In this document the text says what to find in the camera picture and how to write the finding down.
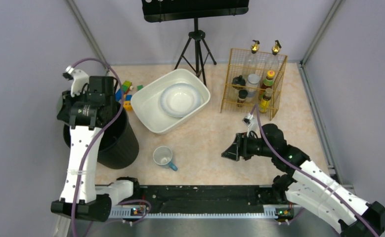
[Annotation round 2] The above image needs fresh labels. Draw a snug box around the white fluted plate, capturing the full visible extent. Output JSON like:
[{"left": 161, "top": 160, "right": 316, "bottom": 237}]
[{"left": 159, "top": 83, "right": 201, "bottom": 118}]

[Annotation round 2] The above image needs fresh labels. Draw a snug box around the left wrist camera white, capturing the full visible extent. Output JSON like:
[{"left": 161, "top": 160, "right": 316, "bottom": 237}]
[{"left": 63, "top": 65, "right": 89, "bottom": 97}]

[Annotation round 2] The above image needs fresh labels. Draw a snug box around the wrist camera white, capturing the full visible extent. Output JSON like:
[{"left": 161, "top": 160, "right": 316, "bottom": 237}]
[
  {"left": 63, "top": 65, "right": 89, "bottom": 97},
  {"left": 242, "top": 113, "right": 254, "bottom": 128}
]

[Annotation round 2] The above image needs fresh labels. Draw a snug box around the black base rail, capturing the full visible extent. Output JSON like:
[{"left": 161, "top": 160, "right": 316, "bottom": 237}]
[{"left": 109, "top": 185, "right": 296, "bottom": 222}]

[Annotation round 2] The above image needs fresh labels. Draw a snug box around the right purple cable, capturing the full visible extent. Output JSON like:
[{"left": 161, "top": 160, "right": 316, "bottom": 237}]
[{"left": 249, "top": 104, "right": 381, "bottom": 237}]

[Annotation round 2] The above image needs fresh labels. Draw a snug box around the small yellow oil bottle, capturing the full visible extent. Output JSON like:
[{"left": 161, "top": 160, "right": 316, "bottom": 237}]
[{"left": 259, "top": 88, "right": 273, "bottom": 113}]

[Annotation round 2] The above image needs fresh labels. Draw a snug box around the black round bin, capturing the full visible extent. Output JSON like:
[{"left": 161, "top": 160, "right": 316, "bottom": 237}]
[{"left": 63, "top": 105, "right": 139, "bottom": 174}]

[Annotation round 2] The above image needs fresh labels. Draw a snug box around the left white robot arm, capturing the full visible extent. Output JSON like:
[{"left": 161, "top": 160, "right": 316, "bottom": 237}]
[{"left": 50, "top": 76, "right": 139, "bottom": 222}]

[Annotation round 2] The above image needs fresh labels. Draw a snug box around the small black spice shaker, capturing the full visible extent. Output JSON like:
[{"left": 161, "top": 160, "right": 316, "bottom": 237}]
[{"left": 236, "top": 89, "right": 248, "bottom": 107}]

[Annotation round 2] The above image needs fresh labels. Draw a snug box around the clear glass oil bottle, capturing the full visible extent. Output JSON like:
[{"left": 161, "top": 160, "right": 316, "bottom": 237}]
[{"left": 242, "top": 40, "right": 260, "bottom": 79}]

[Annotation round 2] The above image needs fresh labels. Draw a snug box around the glass bottle brown liquid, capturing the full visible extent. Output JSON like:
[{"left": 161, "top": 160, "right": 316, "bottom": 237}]
[{"left": 265, "top": 40, "right": 282, "bottom": 74}]

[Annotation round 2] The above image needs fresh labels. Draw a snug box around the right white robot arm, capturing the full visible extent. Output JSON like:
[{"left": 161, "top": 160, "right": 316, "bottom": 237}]
[{"left": 221, "top": 123, "right": 385, "bottom": 237}]

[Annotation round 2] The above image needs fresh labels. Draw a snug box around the gold wire rack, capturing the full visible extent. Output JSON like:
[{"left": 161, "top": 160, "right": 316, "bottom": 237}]
[{"left": 220, "top": 48, "right": 288, "bottom": 120}]

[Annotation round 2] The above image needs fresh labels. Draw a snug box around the black lid glass jar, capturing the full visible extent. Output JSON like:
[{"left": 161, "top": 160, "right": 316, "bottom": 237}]
[{"left": 230, "top": 75, "right": 246, "bottom": 100}]

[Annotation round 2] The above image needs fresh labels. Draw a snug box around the white mug blue handle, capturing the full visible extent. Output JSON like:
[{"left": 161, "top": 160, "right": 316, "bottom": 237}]
[{"left": 152, "top": 146, "right": 178, "bottom": 171}]

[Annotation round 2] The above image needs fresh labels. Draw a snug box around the silver lid blue label jar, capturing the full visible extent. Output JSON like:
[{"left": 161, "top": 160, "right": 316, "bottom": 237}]
[{"left": 246, "top": 74, "right": 260, "bottom": 99}]

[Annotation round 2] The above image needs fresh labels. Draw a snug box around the black panel on tripod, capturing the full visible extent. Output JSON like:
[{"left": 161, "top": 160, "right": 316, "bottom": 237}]
[{"left": 141, "top": 0, "right": 249, "bottom": 23}]

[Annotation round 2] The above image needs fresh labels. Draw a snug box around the red sauce bottle yellow cap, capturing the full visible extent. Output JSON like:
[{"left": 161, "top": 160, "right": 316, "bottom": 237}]
[{"left": 258, "top": 70, "right": 275, "bottom": 100}]

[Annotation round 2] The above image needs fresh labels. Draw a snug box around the colourful toy block stack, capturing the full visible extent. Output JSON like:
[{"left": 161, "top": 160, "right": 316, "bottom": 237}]
[{"left": 115, "top": 80, "right": 134, "bottom": 101}]

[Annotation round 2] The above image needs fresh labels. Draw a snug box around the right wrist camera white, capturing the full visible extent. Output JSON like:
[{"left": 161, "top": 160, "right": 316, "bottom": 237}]
[{"left": 242, "top": 113, "right": 254, "bottom": 128}]

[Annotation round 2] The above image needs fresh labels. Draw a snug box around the black tripod stand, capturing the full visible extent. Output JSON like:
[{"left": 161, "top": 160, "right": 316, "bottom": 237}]
[{"left": 174, "top": 18, "right": 217, "bottom": 86}]

